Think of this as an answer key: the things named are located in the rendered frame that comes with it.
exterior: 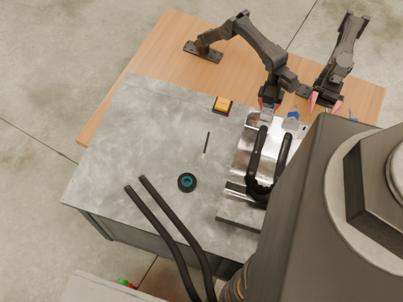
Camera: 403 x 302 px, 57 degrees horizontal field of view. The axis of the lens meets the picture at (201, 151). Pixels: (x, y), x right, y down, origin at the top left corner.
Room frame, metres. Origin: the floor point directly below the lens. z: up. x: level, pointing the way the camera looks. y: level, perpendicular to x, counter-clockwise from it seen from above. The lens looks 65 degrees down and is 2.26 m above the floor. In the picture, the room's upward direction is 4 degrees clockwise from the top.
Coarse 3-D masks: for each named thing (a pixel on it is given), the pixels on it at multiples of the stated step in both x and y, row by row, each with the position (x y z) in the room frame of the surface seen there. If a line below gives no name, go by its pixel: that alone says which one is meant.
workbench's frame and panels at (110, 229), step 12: (84, 216) 0.43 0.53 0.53; (96, 216) 0.42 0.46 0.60; (96, 228) 0.43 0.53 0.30; (108, 228) 0.42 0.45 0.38; (120, 228) 0.40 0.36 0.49; (132, 228) 0.38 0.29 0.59; (120, 240) 0.41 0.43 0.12; (132, 240) 0.39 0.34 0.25; (144, 240) 0.37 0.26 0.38; (156, 240) 0.35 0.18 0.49; (156, 252) 0.36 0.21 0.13; (168, 252) 0.34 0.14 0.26; (192, 252) 0.31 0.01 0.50; (204, 252) 0.29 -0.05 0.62; (192, 264) 0.31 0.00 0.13; (216, 264) 0.27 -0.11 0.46; (228, 264) 0.26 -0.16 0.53; (240, 264) 0.25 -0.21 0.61; (228, 276) 0.26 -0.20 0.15
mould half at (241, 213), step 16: (256, 112) 0.86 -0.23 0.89; (256, 128) 0.78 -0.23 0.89; (272, 128) 0.78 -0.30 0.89; (240, 144) 0.70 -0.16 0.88; (272, 144) 0.71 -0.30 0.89; (240, 160) 0.62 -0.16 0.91; (272, 160) 0.64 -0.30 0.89; (288, 160) 0.64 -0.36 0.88; (240, 176) 0.54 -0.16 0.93; (256, 176) 0.54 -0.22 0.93; (272, 176) 0.55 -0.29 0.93; (224, 192) 0.49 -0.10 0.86; (240, 192) 0.49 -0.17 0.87; (224, 208) 0.43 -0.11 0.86; (240, 208) 0.43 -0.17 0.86; (256, 208) 0.44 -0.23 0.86; (240, 224) 0.37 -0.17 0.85; (256, 224) 0.37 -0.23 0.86
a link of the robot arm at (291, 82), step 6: (270, 66) 0.88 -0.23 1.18; (282, 66) 0.91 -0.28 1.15; (270, 72) 0.88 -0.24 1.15; (276, 72) 0.88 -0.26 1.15; (282, 72) 0.88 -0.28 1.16; (288, 72) 0.87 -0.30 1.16; (282, 78) 0.86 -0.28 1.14; (288, 78) 0.84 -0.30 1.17; (294, 78) 0.84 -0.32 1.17; (282, 84) 0.84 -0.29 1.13; (288, 84) 0.83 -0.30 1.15; (294, 84) 0.84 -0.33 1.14; (288, 90) 0.82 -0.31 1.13; (294, 90) 0.83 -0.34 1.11
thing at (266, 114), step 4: (264, 108) 0.84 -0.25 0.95; (268, 108) 0.84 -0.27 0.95; (272, 108) 0.85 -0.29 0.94; (264, 112) 0.83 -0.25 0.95; (268, 112) 0.83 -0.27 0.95; (272, 112) 0.83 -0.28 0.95; (260, 116) 0.82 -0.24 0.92; (264, 116) 0.82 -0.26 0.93; (268, 116) 0.81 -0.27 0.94; (272, 116) 0.83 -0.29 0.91; (268, 120) 0.82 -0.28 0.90
